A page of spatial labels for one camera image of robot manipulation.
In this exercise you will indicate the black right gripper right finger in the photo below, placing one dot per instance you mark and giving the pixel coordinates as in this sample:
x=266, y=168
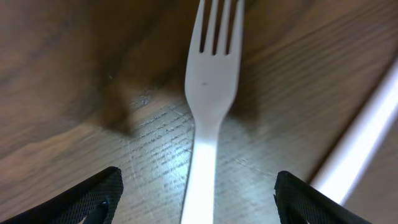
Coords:
x=299, y=203

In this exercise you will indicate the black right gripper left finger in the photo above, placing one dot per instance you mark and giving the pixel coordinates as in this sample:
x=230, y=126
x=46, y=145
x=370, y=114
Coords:
x=94, y=200

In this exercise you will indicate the white plastic spoon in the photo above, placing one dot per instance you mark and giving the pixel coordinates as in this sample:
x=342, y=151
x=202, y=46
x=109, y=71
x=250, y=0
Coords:
x=344, y=167

